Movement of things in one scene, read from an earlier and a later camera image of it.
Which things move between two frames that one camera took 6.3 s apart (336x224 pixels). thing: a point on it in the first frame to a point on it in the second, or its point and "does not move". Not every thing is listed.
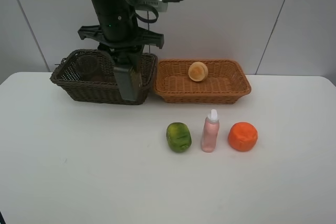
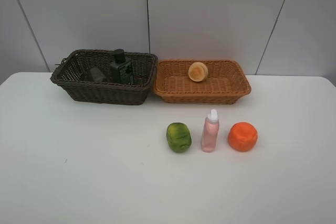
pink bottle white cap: [210, 132] does not move
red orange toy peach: [198, 71] does not move
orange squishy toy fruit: [242, 137] does not move
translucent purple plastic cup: [86, 67] to [96, 74]
